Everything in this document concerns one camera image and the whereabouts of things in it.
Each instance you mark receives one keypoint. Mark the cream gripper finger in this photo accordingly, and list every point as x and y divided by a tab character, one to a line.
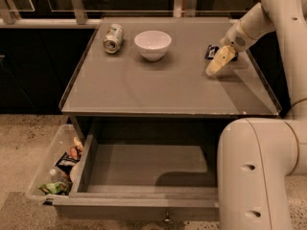
220	60

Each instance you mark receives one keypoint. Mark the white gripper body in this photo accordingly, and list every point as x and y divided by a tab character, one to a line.
235	37

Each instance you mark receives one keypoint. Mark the blue rxbar blueberry wrapper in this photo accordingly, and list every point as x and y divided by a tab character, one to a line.
212	50

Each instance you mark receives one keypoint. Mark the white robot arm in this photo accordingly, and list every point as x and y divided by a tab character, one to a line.
256	154

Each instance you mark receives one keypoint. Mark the grey cabinet with glass top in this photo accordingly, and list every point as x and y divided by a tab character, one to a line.
125	84

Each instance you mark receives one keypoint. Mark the grey open top drawer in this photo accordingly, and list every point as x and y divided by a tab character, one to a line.
144	179

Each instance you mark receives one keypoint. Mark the metal drawer knob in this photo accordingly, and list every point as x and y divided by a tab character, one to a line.
167	218

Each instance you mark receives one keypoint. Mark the white ceramic bowl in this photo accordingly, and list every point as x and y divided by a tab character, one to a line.
152	45

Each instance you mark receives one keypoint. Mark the green white soda can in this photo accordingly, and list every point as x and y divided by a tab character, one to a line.
113	38

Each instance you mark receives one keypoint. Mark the red snack packet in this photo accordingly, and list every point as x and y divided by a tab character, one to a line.
75	153

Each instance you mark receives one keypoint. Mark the black snack packet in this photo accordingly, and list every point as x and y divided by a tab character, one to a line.
66	163

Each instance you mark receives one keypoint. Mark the clear plastic bottle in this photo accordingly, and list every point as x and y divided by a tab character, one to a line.
59	176

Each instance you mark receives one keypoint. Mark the clear plastic bin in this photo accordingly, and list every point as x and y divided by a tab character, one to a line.
65	138

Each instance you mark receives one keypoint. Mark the green snack bag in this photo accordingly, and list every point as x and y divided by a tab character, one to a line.
55	188

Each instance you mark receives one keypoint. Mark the metal railing frame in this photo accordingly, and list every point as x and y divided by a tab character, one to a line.
33	14

